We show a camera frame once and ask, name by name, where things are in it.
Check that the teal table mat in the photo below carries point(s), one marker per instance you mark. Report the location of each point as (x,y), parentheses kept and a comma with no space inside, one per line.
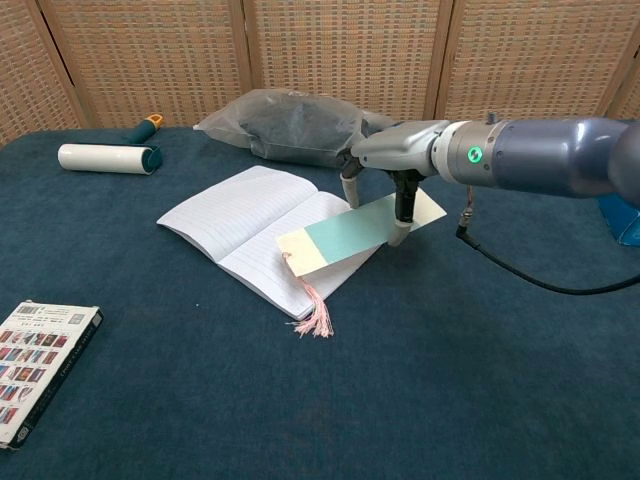
(200,400)

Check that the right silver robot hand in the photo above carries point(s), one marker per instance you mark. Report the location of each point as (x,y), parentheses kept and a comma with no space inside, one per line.
(395,147)

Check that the open lined notebook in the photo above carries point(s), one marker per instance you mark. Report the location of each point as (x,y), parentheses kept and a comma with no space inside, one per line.
(225,210)

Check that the woven wooden folding screen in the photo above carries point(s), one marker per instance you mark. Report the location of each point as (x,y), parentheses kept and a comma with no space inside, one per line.
(150,60)

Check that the teal cream bookmark pink tassel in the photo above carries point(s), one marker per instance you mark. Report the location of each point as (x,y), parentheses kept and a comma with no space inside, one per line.
(345,235)

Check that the blue cookie box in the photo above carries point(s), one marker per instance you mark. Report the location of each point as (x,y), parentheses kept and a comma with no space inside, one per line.
(622,225)

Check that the white teal lint roller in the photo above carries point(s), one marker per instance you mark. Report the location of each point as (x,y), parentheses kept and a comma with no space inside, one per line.
(100,158)

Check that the clear bag with dark contents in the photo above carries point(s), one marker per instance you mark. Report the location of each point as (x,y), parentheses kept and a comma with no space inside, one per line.
(295,130)

